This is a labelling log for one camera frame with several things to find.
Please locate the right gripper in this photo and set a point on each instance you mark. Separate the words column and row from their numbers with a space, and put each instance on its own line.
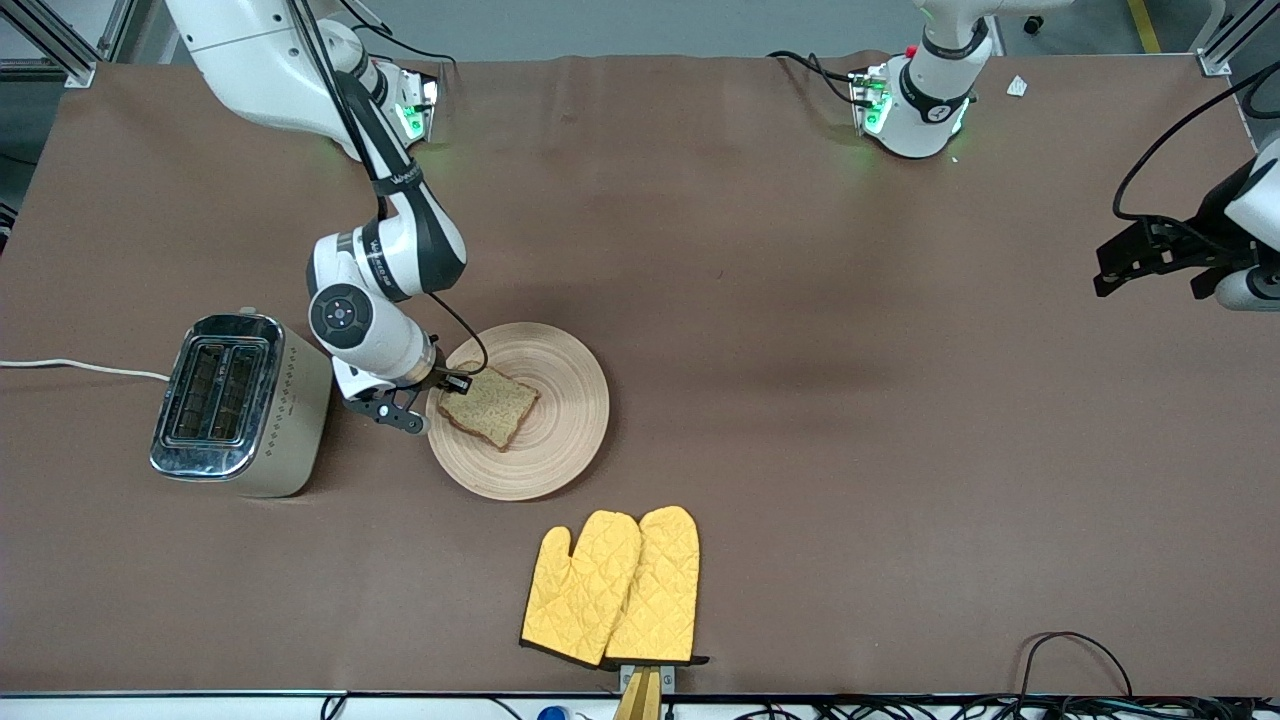
column 441, row 378

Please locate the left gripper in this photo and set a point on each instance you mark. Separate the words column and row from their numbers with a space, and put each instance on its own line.
column 1186, row 247

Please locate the brown bread slice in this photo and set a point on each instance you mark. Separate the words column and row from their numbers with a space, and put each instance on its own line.
column 492, row 410

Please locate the round wooden plate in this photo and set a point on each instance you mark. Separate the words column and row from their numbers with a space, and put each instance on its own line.
column 560, row 420

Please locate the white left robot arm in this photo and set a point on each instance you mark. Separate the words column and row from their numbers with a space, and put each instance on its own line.
column 920, row 110

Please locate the cream and chrome toaster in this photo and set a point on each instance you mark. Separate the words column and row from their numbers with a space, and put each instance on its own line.
column 260, row 410

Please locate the small white paper scrap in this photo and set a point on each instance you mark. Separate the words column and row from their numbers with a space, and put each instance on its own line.
column 1017, row 86

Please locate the yellow quilted oven mitt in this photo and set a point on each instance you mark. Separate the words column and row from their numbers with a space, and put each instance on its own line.
column 660, row 590
column 580, row 590

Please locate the black caster wheel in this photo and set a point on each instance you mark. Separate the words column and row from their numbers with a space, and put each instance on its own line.
column 1034, row 22

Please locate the small blue object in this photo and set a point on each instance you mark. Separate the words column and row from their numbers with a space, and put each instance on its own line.
column 551, row 714

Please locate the aluminium frame profile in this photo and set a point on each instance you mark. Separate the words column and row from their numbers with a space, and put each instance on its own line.
column 60, row 45
column 1235, row 40

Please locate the grey metal bracket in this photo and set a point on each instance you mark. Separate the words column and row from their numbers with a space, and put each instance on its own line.
column 668, row 678

